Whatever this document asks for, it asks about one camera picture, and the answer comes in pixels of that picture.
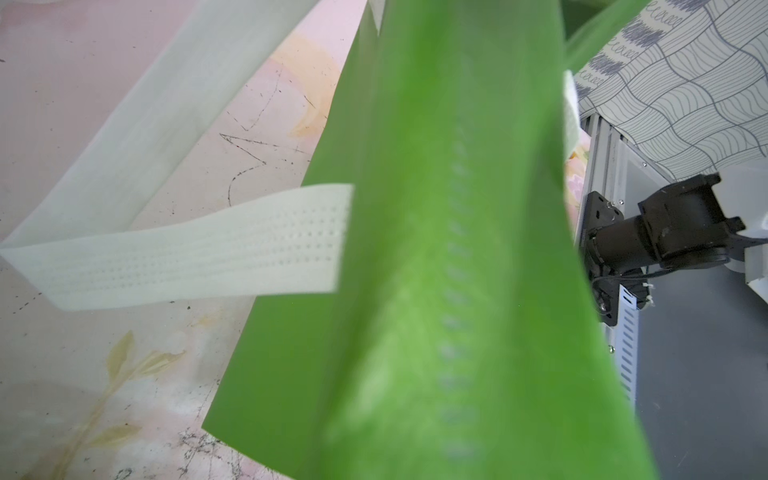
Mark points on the green insulated delivery bag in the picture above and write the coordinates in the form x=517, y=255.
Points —
x=428, y=315

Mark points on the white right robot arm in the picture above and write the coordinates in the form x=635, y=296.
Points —
x=679, y=227

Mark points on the aluminium mounting rail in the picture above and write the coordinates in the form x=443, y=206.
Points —
x=617, y=178

